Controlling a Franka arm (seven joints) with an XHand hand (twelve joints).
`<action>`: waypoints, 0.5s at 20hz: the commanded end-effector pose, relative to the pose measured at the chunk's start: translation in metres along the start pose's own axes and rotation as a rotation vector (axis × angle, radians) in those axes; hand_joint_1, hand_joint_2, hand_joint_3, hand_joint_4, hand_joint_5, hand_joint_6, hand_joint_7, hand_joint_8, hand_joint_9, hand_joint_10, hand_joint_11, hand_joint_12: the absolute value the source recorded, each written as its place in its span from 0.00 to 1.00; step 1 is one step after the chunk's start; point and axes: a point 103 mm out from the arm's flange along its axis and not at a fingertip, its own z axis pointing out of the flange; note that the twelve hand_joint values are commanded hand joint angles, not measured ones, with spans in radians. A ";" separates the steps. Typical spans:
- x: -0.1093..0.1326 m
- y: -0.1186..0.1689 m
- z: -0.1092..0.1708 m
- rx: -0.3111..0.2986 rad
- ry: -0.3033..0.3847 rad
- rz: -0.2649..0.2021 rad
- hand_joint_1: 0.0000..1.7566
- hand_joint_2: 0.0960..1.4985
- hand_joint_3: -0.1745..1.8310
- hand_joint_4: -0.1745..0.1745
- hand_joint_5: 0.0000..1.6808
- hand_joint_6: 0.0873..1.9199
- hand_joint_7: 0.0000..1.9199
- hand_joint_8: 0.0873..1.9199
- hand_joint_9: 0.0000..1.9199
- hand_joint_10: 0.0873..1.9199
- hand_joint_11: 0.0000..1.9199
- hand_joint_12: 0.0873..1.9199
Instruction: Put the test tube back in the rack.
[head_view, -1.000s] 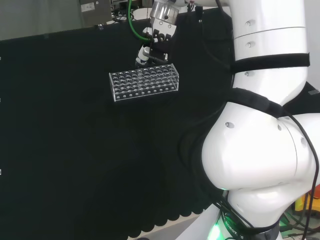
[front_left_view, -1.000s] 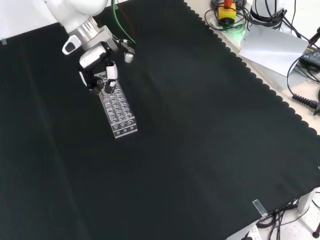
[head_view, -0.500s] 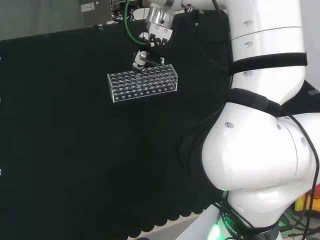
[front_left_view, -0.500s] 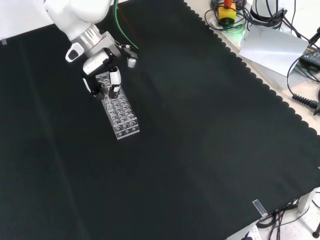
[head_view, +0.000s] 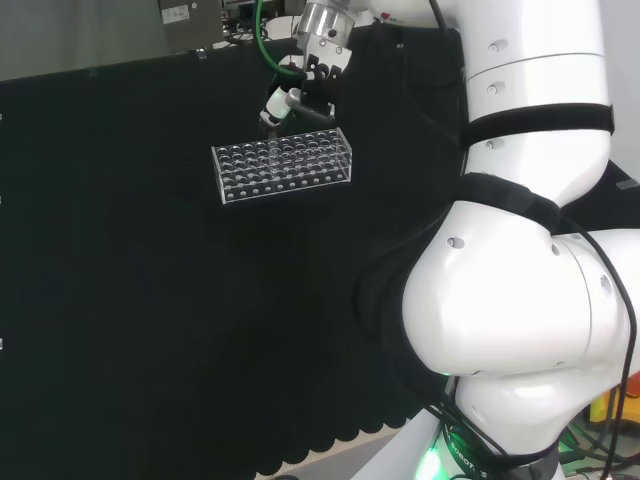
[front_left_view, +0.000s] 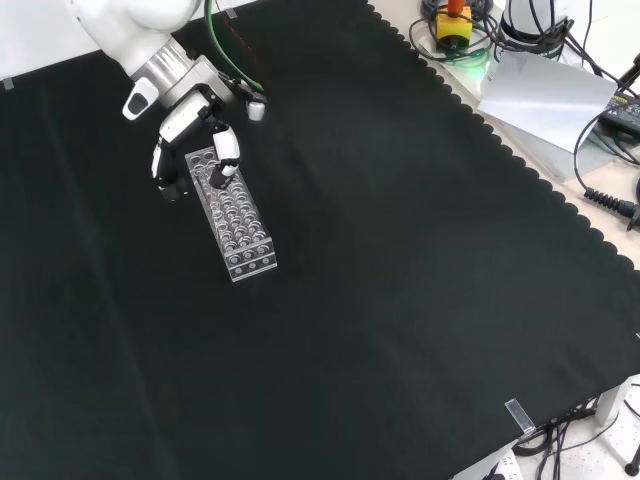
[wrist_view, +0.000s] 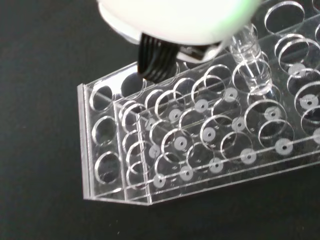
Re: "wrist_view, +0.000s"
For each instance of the clear plastic test tube rack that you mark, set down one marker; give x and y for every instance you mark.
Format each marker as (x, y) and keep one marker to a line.
(200, 140)

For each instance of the black bench cloth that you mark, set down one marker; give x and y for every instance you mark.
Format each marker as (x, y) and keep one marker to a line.
(37, 100)

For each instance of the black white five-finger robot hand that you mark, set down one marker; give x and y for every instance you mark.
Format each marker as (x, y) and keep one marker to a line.
(175, 20)

